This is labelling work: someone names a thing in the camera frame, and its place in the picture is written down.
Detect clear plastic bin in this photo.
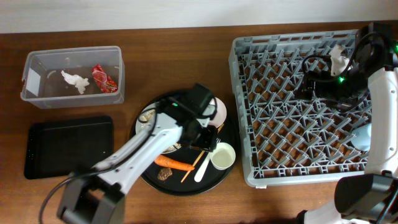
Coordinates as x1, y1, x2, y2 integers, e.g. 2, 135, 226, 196
21, 46, 125, 109

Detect white plastic fork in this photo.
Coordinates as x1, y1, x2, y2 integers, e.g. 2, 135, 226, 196
194, 152, 214, 182

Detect pink small bowl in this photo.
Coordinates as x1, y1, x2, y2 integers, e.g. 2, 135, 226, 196
209, 98, 227, 128

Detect white tissue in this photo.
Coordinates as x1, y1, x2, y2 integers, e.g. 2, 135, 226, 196
61, 70, 90, 95

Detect orange carrot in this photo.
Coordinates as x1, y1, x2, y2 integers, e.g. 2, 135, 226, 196
154, 155, 195, 171

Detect grey plate with food scraps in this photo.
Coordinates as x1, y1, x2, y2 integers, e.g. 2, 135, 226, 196
135, 103, 182, 154

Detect grey dishwasher rack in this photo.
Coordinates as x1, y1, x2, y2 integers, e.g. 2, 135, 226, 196
229, 30, 372, 188

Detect red snack wrapper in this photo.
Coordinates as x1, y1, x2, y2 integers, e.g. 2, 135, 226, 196
92, 64, 118, 93

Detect blue plastic cup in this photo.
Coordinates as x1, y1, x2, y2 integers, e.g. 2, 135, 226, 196
351, 123, 372, 152

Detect wooden chopstick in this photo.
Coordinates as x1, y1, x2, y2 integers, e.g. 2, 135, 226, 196
180, 124, 224, 183

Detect round black tray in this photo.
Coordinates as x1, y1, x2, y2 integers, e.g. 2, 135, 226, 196
130, 90, 240, 196

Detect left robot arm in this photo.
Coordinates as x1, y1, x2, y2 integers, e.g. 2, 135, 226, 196
38, 93, 218, 223

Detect brown food lump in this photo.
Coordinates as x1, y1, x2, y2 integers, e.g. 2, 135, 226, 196
157, 167, 173, 181

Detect cream paper cup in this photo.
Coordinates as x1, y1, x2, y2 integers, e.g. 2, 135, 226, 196
210, 142, 236, 170

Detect black rectangular tray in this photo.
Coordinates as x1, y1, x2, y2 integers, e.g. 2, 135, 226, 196
24, 116, 114, 179

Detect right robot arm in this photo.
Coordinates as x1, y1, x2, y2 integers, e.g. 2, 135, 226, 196
294, 22, 397, 223

